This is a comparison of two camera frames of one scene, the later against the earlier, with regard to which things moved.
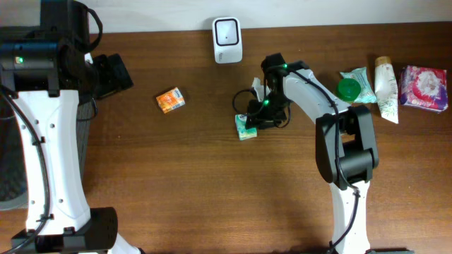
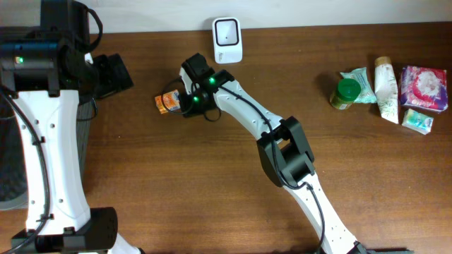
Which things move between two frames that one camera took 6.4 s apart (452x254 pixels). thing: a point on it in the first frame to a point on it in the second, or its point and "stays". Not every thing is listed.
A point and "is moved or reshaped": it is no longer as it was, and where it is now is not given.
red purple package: x=422 y=87 stays
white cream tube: x=386 y=89 stays
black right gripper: x=260 y=118 to x=191 y=109
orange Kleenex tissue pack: x=171 y=100 stays
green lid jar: x=347 y=89 stays
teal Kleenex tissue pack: x=244 y=132 is moved or reshaped
